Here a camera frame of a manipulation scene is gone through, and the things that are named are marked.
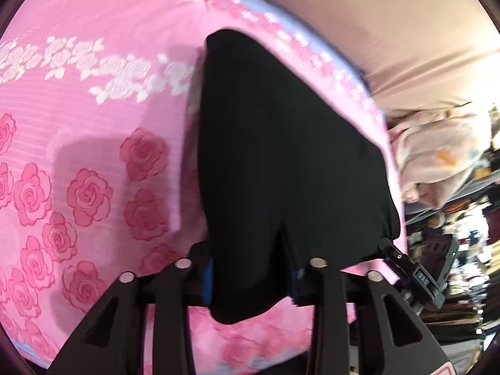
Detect cluttered dark shelf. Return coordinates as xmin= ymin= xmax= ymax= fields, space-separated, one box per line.
xmin=402 ymin=117 xmax=500 ymax=360

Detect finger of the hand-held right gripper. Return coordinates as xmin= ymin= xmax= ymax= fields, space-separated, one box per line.
xmin=377 ymin=238 xmax=431 ymax=294

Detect pale floral blanket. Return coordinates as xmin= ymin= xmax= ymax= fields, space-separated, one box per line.
xmin=387 ymin=102 xmax=493 ymax=208

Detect black pants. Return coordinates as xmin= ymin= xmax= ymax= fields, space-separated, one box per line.
xmin=197 ymin=28 xmax=403 ymax=325

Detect beige cloth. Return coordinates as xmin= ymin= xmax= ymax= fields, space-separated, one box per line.
xmin=205 ymin=0 xmax=498 ymax=116

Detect pink rose bedsheet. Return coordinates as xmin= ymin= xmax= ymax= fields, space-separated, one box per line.
xmin=0 ymin=0 xmax=404 ymax=372

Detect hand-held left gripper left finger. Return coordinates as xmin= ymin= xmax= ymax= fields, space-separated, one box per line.
xmin=49 ymin=242 xmax=215 ymax=375

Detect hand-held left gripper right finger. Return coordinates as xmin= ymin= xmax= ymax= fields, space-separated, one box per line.
xmin=287 ymin=257 xmax=452 ymax=375

